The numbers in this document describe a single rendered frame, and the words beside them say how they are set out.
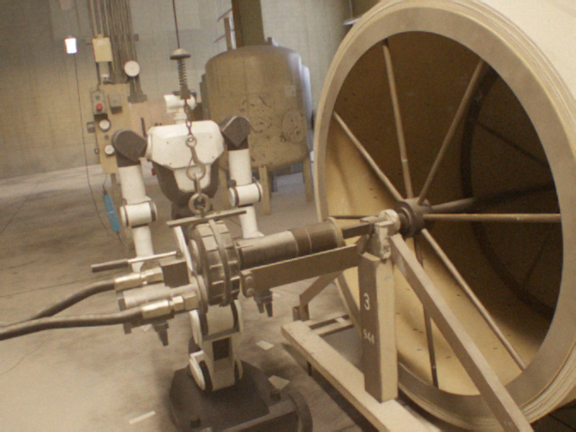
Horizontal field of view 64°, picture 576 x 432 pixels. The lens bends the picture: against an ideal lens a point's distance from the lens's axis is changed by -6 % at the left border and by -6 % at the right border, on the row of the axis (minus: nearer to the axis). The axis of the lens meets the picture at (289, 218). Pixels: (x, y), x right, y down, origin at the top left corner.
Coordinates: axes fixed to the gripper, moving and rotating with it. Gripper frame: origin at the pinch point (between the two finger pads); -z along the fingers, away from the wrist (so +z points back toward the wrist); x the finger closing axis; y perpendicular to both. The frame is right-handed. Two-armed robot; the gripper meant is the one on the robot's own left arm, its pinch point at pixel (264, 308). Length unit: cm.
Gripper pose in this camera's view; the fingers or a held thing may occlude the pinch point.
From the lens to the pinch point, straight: 209.3
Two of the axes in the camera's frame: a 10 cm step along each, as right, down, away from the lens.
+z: -1.8, -9.8, -0.5
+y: 9.0, -1.9, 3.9
